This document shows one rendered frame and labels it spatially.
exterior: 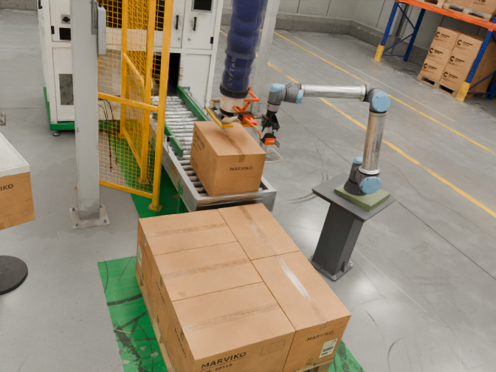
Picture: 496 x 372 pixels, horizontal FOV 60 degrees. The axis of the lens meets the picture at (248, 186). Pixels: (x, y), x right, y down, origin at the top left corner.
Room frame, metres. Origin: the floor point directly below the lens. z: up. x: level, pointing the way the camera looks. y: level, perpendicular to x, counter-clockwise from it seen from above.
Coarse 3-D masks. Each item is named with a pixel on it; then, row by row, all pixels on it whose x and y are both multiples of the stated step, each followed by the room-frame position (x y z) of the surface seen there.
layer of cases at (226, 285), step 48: (144, 240) 2.22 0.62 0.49; (192, 240) 2.26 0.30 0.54; (240, 240) 2.36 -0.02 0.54; (288, 240) 2.47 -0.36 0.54; (192, 288) 1.83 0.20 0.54; (240, 288) 1.90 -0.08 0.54; (288, 288) 1.98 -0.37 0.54; (192, 336) 1.49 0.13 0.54; (240, 336) 1.55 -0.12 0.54; (288, 336) 1.64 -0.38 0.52; (336, 336) 1.84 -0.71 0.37
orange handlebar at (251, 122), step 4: (252, 96) 3.42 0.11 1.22; (256, 96) 3.40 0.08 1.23; (244, 100) 3.28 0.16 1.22; (248, 100) 3.30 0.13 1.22; (252, 100) 3.32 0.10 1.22; (256, 100) 3.34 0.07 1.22; (236, 108) 3.05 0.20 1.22; (240, 108) 3.08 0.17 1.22; (248, 120) 2.87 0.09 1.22; (252, 120) 2.89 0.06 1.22; (248, 124) 2.87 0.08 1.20; (252, 124) 2.83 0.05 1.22; (256, 124) 2.85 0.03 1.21; (272, 140) 2.64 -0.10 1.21
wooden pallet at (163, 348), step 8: (136, 264) 2.37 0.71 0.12; (136, 272) 2.36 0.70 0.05; (144, 288) 2.24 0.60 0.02; (144, 296) 2.17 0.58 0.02; (152, 312) 2.04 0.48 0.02; (152, 320) 1.97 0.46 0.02; (160, 336) 1.80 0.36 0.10; (160, 344) 1.80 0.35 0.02; (168, 360) 1.69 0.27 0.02; (328, 360) 1.85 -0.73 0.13; (168, 368) 1.64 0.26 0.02; (304, 368) 1.75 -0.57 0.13; (312, 368) 1.86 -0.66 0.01; (320, 368) 1.83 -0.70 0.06; (328, 368) 1.87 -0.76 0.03
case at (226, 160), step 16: (208, 128) 3.20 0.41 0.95; (224, 128) 3.26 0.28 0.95; (240, 128) 3.33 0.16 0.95; (192, 144) 3.27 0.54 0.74; (208, 144) 2.96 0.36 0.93; (224, 144) 2.98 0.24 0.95; (240, 144) 3.03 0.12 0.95; (256, 144) 3.09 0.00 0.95; (192, 160) 3.23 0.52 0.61; (208, 160) 2.92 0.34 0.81; (224, 160) 2.80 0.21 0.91; (240, 160) 2.86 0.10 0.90; (256, 160) 2.93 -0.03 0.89; (208, 176) 2.88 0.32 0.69; (224, 176) 2.81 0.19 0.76; (240, 176) 2.87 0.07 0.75; (256, 176) 2.94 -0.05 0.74; (208, 192) 2.84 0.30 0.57; (224, 192) 2.82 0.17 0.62; (240, 192) 2.88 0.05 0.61
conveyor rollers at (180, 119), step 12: (156, 96) 4.69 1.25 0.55; (168, 96) 4.77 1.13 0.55; (168, 108) 4.40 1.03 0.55; (180, 108) 4.47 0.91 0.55; (168, 120) 4.12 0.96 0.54; (180, 120) 4.18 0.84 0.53; (192, 120) 4.25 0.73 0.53; (180, 132) 3.91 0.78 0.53; (192, 132) 3.97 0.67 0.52; (168, 144) 3.58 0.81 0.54; (180, 144) 3.63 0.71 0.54; (192, 168) 3.23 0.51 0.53; (192, 180) 3.04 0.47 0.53; (204, 192) 2.91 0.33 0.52
